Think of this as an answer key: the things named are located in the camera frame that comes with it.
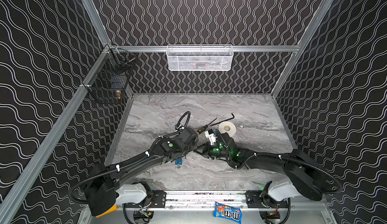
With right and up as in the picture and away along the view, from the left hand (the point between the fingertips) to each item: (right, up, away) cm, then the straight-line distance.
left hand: (199, 144), depth 78 cm
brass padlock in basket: (-42, +26, 0) cm, 50 cm away
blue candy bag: (+12, -30, -7) cm, 33 cm away
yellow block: (-41, -29, -6) cm, 50 cm away
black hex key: (+20, +11, +28) cm, 36 cm away
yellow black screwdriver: (+5, +7, +23) cm, 24 cm away
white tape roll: (+19, +6, +23) cm, 31 cm away
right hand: (-3, -3, 0) cm, 4 cm away
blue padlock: (-12, -12, +8) cm, 19 cm away
